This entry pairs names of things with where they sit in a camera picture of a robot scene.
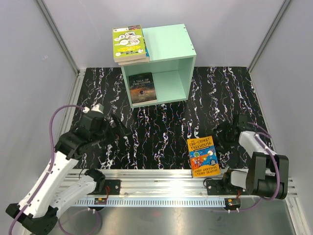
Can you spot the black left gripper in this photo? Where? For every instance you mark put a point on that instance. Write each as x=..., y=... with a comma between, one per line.
x=121, y=129

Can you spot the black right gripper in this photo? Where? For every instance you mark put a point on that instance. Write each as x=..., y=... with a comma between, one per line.
x=224, y=146

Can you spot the orange 130-Storey Treehouse book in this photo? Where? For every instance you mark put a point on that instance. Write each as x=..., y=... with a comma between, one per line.
x=203, y=157

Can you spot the dark Tale of Two Cities book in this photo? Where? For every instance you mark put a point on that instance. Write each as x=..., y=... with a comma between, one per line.
x=142, y=89

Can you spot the lime green book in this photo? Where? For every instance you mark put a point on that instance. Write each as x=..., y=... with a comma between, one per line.
x=128, y=43

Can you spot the blue 26-Storey Treehouse book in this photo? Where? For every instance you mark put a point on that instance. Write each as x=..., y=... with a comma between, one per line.
x=143, y=37

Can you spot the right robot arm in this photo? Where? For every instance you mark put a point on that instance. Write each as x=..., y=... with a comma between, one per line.
x=268, y=173

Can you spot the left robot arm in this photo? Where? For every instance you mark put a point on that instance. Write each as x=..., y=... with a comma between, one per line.
x=40, y=210

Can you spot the black marble pattern mat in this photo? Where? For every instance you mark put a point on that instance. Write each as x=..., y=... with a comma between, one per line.
x=159, y=133

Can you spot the mint green open box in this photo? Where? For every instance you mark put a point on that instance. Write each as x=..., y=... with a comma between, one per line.
x=172, y=60

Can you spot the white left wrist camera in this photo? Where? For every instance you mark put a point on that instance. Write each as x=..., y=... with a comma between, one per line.
x=97, y=108

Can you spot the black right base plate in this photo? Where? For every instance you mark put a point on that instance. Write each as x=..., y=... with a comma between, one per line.
x=220, y=187

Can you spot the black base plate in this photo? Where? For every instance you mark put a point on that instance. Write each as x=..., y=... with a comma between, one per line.
x=109, y=186
x=220, y=187

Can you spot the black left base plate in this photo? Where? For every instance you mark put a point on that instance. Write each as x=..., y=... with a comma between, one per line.
x=109, y=186

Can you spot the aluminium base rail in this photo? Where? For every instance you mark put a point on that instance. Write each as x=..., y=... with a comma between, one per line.
x=153, y=188

